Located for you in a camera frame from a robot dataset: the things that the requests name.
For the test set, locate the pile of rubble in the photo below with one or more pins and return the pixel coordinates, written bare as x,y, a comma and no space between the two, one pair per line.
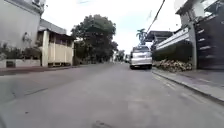
171,66

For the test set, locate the grey concrete building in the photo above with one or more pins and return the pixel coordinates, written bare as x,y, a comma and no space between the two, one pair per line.
18,23

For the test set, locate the large dark green tree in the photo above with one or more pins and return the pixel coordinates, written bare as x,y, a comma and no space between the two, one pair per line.
95,36

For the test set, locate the reddish kerb strip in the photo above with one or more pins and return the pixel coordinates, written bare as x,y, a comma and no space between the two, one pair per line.
33,69

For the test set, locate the dark roofed building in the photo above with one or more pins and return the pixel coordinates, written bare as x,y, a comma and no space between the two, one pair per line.
158,35

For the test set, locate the grey concrete pavement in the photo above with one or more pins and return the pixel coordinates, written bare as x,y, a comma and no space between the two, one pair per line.
200,81

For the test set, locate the building with dark gate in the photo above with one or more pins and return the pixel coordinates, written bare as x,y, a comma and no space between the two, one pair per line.
208,36

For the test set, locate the low planter wall with bushes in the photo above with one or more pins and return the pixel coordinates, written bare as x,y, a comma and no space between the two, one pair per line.
20,57

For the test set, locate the silver car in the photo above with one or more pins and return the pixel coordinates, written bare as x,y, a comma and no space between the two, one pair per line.
141,58

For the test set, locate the beige house with porch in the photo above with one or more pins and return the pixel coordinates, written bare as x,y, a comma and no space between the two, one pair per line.
56,50

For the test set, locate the palm tree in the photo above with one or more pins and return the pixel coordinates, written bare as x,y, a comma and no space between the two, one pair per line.
141,35

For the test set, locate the dark green hedge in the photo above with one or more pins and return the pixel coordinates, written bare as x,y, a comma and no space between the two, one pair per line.
173,52

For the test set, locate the grey asphalt road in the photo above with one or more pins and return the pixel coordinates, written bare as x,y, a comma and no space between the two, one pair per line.
110,96

